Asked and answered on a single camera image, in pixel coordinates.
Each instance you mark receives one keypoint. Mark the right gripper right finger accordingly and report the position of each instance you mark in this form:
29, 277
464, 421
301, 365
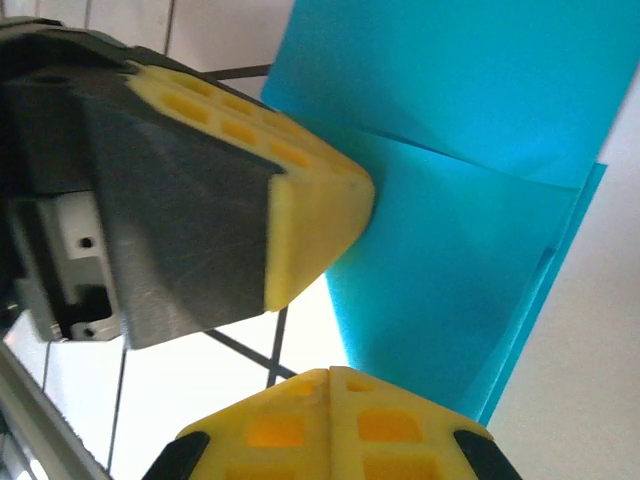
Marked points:
400, 440

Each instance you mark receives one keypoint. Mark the long aluminium base rail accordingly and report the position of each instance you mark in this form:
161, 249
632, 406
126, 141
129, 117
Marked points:
30, 415

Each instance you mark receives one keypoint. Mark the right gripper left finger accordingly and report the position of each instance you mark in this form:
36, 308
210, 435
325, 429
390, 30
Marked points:
270, 435

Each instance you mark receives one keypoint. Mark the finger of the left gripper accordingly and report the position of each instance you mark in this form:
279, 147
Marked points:
175, 225
75, 45

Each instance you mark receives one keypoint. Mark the blue paper sheet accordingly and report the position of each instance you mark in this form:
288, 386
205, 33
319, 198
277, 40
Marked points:
450, 250

